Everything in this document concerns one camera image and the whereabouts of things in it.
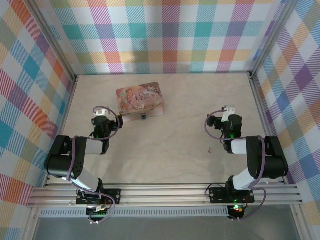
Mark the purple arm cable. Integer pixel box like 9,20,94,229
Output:
204,111,267,221
65,106,124,225

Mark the aluminium frame post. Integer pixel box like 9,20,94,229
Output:
249,0,301,76
24,0,79,84

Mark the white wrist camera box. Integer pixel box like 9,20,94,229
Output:
221,104,236,123
95,106,110,118

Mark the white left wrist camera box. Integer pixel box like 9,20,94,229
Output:
95,106,110,118

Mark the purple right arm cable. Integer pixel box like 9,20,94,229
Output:
204,111,267,221

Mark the pink printed tin box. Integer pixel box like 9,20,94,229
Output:
115,81,166,123

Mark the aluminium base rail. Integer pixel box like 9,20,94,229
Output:
27,183,304,209

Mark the controller board with lit leds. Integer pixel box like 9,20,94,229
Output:
228,204,245,219

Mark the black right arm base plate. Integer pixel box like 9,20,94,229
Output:
209,186,256,204

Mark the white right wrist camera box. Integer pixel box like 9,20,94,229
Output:
221,104,236,123

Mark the aluminium frame leg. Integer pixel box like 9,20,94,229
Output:
291,203,310,240
22,206,42,240

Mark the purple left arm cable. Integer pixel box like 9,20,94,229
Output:
65,106,124,225

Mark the aluminium table side rail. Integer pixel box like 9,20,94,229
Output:
248,72,285,185
42,74,80,188

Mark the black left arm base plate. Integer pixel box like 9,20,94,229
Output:
75,188,122,206

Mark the grey slotted cable duct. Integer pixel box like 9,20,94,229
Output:
39,206,230,218

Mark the green terminal controller board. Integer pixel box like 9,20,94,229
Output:
86,204,111,219

